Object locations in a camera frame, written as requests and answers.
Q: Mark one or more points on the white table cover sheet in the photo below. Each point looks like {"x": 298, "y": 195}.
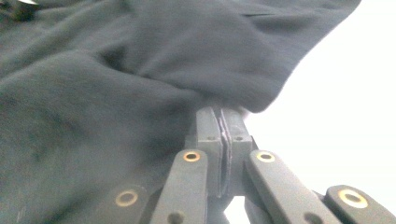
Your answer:
{"x": 342, "y": 124}

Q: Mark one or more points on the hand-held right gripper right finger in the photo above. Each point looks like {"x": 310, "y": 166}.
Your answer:
{"x": 238, "y": 146}

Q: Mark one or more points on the black sleeveless vest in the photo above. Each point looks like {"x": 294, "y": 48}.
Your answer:
{"x": 124, "y": 93}

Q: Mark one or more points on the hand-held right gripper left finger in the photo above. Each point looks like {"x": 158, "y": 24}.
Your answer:
{"x": 211, "y": 149}

